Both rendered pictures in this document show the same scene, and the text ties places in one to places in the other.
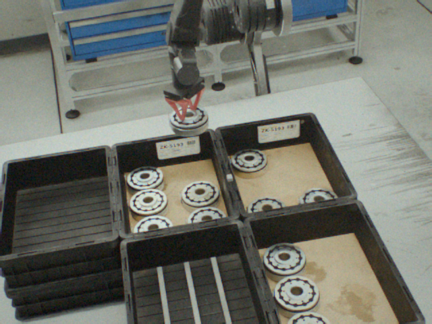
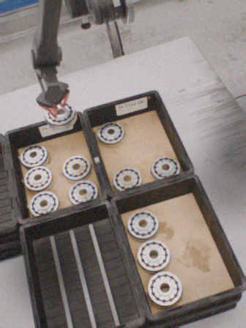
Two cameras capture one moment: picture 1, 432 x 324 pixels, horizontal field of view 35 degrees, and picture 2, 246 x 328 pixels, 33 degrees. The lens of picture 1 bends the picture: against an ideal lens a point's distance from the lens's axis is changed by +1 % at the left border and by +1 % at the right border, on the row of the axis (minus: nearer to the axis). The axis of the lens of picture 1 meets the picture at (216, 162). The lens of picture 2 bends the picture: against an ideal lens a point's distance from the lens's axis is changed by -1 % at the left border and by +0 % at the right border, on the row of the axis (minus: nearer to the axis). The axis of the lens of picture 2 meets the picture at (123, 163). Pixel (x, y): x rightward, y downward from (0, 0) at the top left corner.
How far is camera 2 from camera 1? 0.60 m
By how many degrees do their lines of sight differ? 18
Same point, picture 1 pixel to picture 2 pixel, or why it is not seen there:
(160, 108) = not seen: hidden behind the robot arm
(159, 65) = not seen: hidden behind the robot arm
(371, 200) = (202, 148)
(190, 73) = (54, 94)
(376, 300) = (211, 252)
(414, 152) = (230, 103)
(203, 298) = (86, 261)
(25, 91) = not seen: outside the picture
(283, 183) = (138, 150)
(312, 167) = (158, 133)
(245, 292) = (116, 252)
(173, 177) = (55, 150)
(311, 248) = (162, 209)
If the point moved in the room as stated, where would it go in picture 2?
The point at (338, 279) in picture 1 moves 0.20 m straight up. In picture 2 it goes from (183, 236) to (185, 207)
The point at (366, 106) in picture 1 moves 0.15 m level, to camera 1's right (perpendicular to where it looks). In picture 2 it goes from (194, 63) to (224, 57)
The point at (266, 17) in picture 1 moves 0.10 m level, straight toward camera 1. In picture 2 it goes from (114, 13) to (116, 30)
